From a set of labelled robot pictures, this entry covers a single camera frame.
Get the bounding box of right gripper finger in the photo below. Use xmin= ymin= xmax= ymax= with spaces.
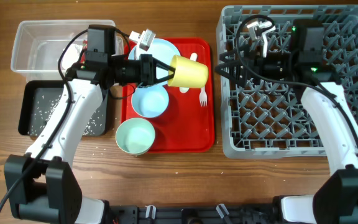
xmin=218 ymin=51 xmax=243 ymax=67
xmin=214 ymin=67 xmax=247 ymax=87

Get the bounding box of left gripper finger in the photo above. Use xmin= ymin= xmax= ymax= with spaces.
xmin=152 ymin=73 xmax=174 ymax=85
xmin=152 ymin=58 xmax=175 ymax=70

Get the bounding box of light blue plate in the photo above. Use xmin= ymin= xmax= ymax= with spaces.
xmin=139 ymin=38 xmax=181 ymax=65

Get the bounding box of light blue small bowl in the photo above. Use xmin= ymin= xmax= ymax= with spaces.
xmin=131 ymin=85 xmax=169 ymax=118

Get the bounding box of yellow plastic cup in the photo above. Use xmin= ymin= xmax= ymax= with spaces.
xmin=167 ymin=55 xmax=209 ymax=88

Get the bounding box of white plastic spoon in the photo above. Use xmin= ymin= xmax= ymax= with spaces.
xmin=180 ymin=52 xmax=198 ymax=93

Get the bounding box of mint green bowl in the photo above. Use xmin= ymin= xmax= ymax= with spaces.
xmin=116 ymin=118 xmax=155 ymax=156

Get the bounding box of food scraps and rice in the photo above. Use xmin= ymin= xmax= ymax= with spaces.
xmin=24 ymin=88 xmax=108 ymax=136

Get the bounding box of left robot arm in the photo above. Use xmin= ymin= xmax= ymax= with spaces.
xmin=1 ymin=24 xmax=177 ymax=223

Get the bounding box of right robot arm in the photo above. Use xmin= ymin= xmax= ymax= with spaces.
xmin=215 ymin=19 xmax=358 ymax=223

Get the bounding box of grey dishwasher rack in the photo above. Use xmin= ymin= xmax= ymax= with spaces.
xmin=216 ymin=5 xmax=358 ymax=159

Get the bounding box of black waste tray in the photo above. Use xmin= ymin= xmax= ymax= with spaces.
xmin=18 ymin=80 xmax=111 ymax=136

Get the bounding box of clear plastic waste bin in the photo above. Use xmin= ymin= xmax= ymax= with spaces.
xmin=11 ymin=19 xmax=115 ymax=82

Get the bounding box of white plastic fork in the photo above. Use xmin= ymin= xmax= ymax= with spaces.
xmin=199 ymin=87 xmax=208 ymax=106

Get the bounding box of red serving tray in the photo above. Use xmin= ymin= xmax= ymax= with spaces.
xmin=121 ymin=37 xmax=215 ymax=154

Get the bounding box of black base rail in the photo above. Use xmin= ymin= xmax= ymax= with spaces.
xmin=95 ymin=203 xmax=289 ymax=224

